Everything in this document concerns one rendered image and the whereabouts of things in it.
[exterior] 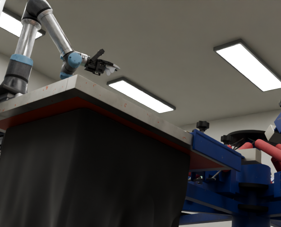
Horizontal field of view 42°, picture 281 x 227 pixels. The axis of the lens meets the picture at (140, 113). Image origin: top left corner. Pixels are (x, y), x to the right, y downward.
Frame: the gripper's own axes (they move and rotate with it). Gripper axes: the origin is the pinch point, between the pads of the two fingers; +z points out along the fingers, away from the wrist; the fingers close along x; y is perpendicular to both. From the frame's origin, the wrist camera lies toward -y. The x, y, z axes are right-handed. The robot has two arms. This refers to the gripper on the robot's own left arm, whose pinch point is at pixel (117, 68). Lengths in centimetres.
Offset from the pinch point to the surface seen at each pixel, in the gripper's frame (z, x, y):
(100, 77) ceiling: 69, -303, -92
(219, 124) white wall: 298, -313, -81
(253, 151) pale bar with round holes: 31, 99, 52
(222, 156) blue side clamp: 14, 104, 58
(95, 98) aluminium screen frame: -41, 123, 56
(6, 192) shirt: -53, 90, 84
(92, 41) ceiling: 25, -213, -104
